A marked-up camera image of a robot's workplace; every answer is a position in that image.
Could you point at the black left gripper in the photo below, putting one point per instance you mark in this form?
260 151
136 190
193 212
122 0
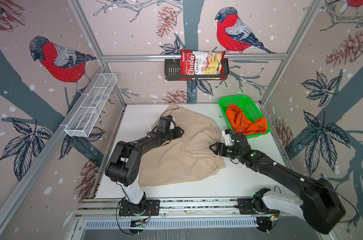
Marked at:
178 132

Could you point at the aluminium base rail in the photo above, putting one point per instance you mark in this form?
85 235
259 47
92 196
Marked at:
177 213

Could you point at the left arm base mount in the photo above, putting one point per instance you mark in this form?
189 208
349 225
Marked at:
139 207

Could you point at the beige shorts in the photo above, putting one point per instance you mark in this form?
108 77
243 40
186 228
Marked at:
186 159

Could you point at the horizontal aluminium frame bar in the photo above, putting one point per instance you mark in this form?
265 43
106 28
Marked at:
157 58

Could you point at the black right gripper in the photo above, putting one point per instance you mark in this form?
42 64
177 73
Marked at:
217 149

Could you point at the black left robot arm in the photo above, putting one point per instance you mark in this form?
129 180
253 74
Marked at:
123 165

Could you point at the white wire mesh shelf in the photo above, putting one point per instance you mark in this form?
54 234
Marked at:
87 114

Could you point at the green plastic basket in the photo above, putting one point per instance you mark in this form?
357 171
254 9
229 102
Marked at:
246 104

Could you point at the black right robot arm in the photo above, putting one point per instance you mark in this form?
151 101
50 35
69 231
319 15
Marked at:
314 201

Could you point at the black wall basket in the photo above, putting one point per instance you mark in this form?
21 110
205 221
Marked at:
172 72

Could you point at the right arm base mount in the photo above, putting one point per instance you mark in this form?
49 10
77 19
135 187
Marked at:
254 205

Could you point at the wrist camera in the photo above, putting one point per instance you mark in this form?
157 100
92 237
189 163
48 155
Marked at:
164 124
227 134

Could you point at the orange shorts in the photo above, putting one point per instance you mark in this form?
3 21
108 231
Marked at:
241 124

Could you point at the red cassava chips bag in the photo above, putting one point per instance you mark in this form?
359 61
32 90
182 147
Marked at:
201 63

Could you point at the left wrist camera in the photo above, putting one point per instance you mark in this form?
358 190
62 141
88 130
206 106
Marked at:
164 124

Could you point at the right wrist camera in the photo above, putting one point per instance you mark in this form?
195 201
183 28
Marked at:
227 134

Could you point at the aluminium frame corner post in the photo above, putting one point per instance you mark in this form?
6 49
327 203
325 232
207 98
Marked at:
88 33

